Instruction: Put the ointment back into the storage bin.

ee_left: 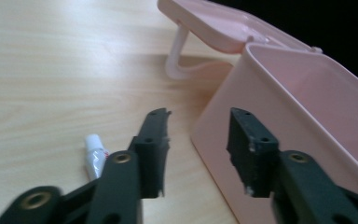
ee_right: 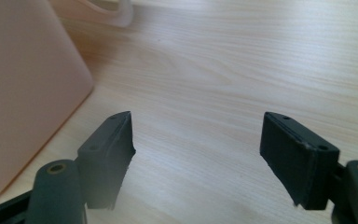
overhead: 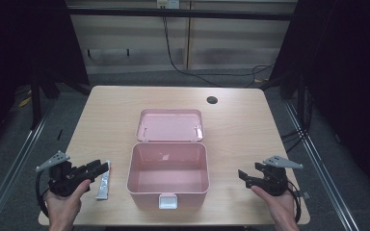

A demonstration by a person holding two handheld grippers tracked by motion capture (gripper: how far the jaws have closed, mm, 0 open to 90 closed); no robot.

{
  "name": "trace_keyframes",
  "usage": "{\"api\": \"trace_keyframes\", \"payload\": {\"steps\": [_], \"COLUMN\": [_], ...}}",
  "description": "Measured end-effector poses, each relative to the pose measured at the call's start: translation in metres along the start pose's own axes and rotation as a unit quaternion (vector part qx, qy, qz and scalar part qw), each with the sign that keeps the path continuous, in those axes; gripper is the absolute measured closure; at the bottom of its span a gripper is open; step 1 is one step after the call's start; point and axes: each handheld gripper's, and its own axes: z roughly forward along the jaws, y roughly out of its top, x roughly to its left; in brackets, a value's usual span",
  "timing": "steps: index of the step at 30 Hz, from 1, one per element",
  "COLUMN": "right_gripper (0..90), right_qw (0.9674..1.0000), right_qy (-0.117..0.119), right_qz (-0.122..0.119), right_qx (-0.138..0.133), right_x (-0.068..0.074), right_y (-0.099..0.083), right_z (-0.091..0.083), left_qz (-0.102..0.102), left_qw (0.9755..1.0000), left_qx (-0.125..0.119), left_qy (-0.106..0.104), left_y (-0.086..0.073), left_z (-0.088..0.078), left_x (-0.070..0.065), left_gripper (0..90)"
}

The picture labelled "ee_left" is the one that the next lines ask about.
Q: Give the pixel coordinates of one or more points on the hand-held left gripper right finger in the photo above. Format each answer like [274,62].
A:
[253,155]

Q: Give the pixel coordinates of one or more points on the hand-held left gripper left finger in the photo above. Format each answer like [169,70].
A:
[151,155]

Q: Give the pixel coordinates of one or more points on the small white tube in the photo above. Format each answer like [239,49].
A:
[93,155]

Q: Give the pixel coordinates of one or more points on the pink plastic storage box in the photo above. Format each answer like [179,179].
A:
[292,102]

